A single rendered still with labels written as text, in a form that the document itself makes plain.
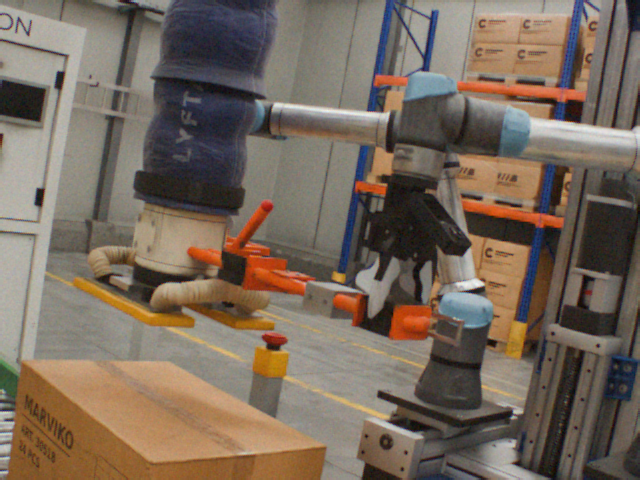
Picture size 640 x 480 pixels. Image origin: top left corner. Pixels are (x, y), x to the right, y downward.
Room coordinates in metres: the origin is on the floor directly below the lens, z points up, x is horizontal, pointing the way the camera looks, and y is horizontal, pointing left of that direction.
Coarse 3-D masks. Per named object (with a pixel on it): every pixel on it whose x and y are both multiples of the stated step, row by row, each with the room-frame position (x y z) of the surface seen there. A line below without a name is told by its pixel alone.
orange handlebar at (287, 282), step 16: (192, 256) 1.53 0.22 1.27; (208, 256) 1.49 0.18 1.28; (256, 272) 1.38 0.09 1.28; (272, 272) 1.35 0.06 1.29; (288, 272) 1.36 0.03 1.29; (272, 288) 1.34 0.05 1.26; (288, 288) 1.31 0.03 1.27; (304, 288) 1.28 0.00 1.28; (336, 304) 1.23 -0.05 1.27; (352, 304) 1.20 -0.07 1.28; (416, 320) 1.13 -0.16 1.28
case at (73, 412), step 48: (48, 384) 1.60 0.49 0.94; (96, 384) 1.65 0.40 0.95; (144, 384) 1.73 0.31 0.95; (192, 384) 1.81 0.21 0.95; (48, 432) 1.58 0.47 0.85; (96, 432) 1.43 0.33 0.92; (144, 432) 1.41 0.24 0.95; (192, 432) 1.47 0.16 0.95; (240, 432) 1.52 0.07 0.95; (288, 432) 1.58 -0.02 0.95
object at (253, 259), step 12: (228, 252) 1.41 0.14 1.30; (240, 252) 1.46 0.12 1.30; (252, 252) 1.48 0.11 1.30; (228, 264) 1.42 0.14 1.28; (240, 264) 1.38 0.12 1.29; (252, 264) 1.38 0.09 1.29; (264, 264) 1.40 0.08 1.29; (276, 264) 1.42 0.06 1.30; (228, 276) 1.40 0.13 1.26; (240, 276) 1.38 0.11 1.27; (252, 288) 1.39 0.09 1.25; (264, 288) 1.41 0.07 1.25
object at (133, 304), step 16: (112, 272) 1.61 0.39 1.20; (80, 288) 1.62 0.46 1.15; (96, 288) 1.57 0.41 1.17; (112, 288) 1.57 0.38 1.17; (144, 288) 1.50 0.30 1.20; (112, 304) 1.51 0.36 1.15; (128, 304) 1.47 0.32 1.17; (144, 304) 1.47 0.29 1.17; (144, 320) 1.41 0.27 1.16; (160, 320) 1.41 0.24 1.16; (176, 320) 1.44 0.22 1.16; (192, 320) 1.46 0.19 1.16
